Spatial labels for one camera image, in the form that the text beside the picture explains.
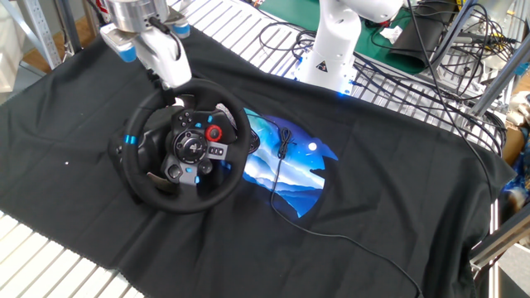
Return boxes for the white paper note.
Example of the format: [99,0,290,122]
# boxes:
[378,25,405,45]

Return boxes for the white cabinet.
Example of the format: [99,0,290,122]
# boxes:
[0,0,27,94]

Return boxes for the black folded pad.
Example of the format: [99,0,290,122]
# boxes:
[388,6,452,70]

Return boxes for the dark metal post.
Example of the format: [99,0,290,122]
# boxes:
[55,0,83,54]

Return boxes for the black USB cable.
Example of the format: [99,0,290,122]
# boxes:
[246,112,424,298]

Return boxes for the small brown cardboard box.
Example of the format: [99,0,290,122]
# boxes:
[501,123,526,166]

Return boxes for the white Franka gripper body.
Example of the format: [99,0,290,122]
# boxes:
[137,27,194,90]

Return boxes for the black racing steering wheel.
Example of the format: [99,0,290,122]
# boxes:
[122,78,253,215]

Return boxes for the black cable tangle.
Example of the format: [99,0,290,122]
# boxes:
[430,0,523,108]

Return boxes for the white crumpled cloth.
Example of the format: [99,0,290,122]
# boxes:
[504,90,530,127]

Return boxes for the aluminium frame strut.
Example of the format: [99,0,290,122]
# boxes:
[430,0,477,70]
[470,43,530,119]

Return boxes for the red and white sign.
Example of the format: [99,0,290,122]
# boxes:
[94,0,111,20]

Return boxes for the long black cable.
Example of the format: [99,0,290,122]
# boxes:
[404,0,496,202]

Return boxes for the blue patterned cloth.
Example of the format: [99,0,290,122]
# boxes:
[499,123,530,212]

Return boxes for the black steering wheel base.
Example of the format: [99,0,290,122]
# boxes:
[108,105,249,204]

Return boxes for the perforated metal post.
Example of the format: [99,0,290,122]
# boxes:
[14,0,63,70]

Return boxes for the aluminium frame beam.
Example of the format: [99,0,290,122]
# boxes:
[470,213,530,272]

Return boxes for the grey wrist camera blue ends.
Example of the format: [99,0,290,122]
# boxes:
[100,12,192,64]

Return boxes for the black cloth with blue print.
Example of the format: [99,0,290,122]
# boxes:
[0,26,517,298]

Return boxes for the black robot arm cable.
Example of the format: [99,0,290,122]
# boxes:
[148,15,182,60]

